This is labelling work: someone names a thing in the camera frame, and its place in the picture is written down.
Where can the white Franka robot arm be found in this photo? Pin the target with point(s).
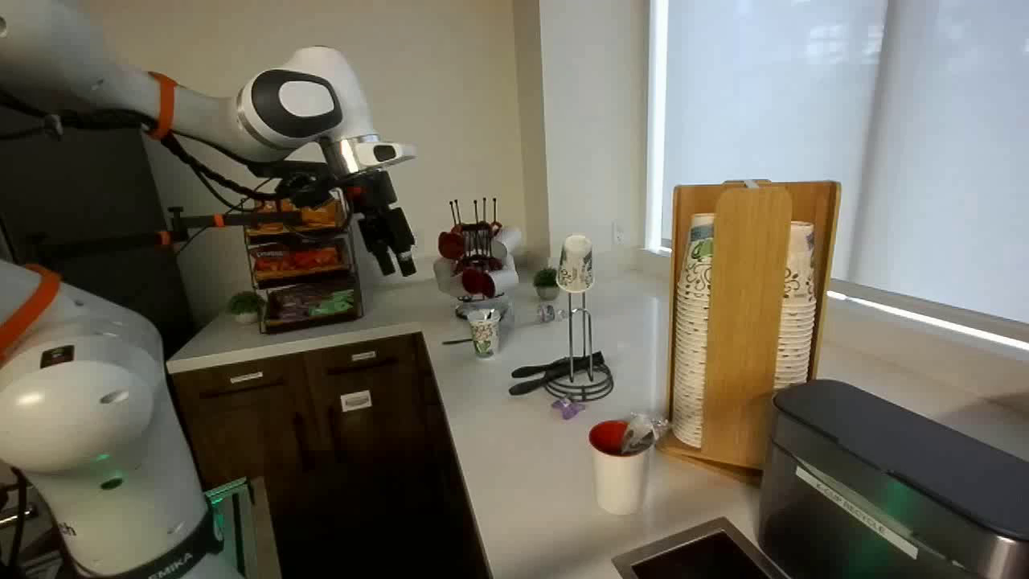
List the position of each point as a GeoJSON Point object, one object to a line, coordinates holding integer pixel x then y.
{"type": "Point", "coordinates": [83, 429]}

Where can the dark tall panel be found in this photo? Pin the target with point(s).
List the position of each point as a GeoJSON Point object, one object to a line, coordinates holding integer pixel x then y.
{"type": "Point", "coordinates": [74, 215]}

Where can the countertop sink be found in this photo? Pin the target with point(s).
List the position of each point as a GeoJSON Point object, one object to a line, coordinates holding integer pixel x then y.
{"type": "Point", "coordinates": [694, 557]}

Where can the black tongs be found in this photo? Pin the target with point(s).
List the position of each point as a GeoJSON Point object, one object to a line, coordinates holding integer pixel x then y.
{"type": "Point", "coordinates": [557, 371]}

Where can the black countertop appliance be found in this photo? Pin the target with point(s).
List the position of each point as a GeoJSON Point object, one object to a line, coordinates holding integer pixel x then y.
{"type": "Point", "coordinates": [887, 485]}

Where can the small purple object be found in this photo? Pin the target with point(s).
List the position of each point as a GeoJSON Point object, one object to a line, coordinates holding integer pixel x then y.
{"type": "Point", "coordinates": [568, 408]}

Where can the white window blind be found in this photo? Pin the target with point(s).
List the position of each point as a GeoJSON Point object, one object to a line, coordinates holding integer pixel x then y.
{"type": "Point", "coordinates": [855, 129]}

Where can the small green potted plant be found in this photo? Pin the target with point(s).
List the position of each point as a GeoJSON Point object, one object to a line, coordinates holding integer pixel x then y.
{"type": "Point", "coordinates": [245, 306]}
{"type": "Point", "coordinates": [547, 280]}

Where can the dark wooden cabinet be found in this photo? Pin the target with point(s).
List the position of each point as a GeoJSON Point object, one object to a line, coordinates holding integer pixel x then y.
{"type": "Point", "coordinates": [322, 462]}

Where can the wooden cup dispenser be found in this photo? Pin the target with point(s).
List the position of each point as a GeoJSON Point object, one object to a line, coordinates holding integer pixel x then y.
{"type": "Point", "coordinates": [745, 323]}

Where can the white cabinet label sticker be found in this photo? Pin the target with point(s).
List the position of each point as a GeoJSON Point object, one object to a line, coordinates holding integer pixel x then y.
{"type": "Point", "coordinates": [353, 399]}

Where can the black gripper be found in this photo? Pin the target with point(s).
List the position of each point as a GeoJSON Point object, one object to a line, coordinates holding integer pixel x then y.
{"type": "Point", "coordinates": [380, 215]}

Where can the mug tree with red mugs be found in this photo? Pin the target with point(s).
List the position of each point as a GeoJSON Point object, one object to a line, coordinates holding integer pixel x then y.
{"type": "Point", "coordinates": [477, 268]}

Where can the tea bag rack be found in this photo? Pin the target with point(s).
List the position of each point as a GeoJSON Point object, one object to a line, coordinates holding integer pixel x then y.
{"type": "Point", "coordinates": [307, 261]}

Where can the white mug red inside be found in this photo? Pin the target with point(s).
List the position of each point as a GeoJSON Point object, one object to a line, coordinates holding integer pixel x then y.
{"type": "Point", "coordinates": [617, 485]}

